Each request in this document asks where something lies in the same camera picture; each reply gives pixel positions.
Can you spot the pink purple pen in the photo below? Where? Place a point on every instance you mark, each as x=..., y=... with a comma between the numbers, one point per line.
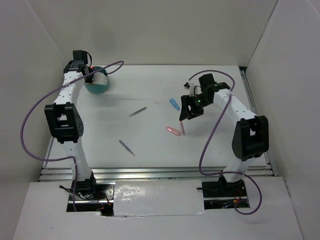
x=182, y=128

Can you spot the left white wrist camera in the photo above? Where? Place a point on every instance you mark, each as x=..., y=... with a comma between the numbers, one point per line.
x=100, y=79

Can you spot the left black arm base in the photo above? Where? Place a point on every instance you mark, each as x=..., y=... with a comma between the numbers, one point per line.
x=89, y=196

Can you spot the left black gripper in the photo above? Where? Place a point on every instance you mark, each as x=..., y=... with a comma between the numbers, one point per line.
x=90, y=80

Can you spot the pink clear highlighter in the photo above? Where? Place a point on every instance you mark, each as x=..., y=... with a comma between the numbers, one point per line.
x=173, y=131

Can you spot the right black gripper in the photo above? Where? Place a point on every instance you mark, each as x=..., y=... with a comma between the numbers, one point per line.
x=187, y=100

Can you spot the purple grey pen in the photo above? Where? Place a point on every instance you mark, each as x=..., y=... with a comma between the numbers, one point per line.
x=126, y=147

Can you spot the blue highlighter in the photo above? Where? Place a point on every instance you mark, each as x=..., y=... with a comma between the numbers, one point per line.
x=174, y=104

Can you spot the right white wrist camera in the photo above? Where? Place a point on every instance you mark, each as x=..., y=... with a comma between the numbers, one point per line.
x=194, y=90

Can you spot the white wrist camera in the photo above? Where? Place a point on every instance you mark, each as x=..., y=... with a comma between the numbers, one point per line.
x=194, y=90
x=100, y=79

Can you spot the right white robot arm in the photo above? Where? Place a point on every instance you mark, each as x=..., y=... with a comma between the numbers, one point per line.
x=251, y=132

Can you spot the aluminium front rail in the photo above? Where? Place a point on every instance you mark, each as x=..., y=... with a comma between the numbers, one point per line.
x=116, y=174

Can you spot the teal round compartment container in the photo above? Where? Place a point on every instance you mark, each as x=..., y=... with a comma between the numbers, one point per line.
x=97, y=89

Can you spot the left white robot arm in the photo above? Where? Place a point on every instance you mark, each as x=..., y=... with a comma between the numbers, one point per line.
x=67, y=127

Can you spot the green grey pen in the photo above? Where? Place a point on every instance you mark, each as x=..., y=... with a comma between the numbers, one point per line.
x=137, y=112

